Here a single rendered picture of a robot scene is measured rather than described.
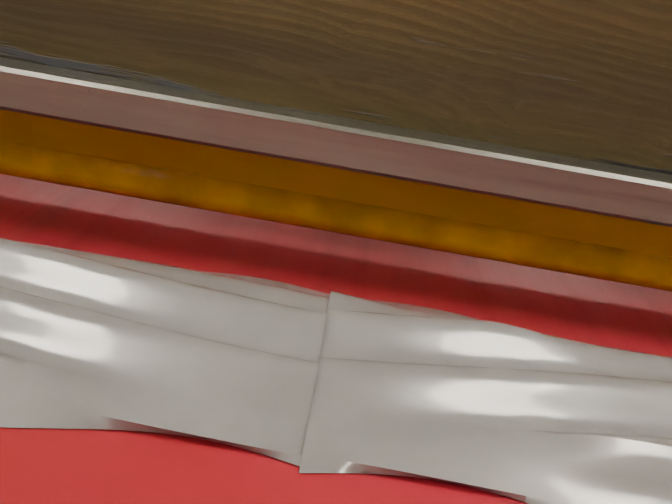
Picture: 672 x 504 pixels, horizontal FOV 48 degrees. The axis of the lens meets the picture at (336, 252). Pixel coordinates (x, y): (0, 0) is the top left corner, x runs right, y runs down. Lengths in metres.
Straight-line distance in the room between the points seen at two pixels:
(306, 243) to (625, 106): 0.09
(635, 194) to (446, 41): 0.06
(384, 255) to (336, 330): 0.07
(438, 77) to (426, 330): 0.07
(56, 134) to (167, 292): 0.08
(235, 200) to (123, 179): 0.03
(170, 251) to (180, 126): 0.03
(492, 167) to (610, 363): 0.05
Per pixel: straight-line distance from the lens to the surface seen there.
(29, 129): 0.22
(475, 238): 0.21
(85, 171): 0.22
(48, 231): 0.21
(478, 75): 0.19
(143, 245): 0.20
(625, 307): 0.23
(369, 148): 0.18
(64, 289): 0.16
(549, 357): 0.17
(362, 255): 0.22
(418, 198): 0.21
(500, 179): 0.18
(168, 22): 0.20
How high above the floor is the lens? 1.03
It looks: 20 degrees down
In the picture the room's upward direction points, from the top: 10 degrees clockwise
